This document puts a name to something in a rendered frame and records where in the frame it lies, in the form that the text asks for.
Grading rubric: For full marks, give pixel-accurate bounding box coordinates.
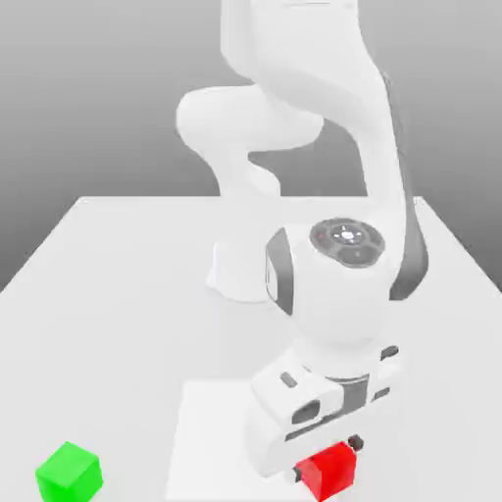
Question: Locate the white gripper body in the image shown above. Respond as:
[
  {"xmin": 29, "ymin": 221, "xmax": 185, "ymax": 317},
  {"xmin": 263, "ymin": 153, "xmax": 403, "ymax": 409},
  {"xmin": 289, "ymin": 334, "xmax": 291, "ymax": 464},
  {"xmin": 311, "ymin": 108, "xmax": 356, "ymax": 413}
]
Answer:
[{"xmin": 245, "ymin": 410, "xmax": 354, "ymax": 478}]

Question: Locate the small red cube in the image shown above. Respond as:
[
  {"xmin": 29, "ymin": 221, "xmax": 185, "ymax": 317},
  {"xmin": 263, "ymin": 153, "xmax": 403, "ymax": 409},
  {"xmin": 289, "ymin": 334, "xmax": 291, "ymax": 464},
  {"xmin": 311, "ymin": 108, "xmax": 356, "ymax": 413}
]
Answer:
[{"xmin": 294, "ymin": 440, "xmax": 359, "ymax": 502}]

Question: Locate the small green cube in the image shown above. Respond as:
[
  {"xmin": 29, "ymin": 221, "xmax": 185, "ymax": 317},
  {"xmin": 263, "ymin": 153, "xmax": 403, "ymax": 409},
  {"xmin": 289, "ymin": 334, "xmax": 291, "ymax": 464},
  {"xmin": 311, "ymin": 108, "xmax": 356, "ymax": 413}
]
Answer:
[{"xmin": 34, "ymin": 440, "xmax": 104, "ymax": 502}]

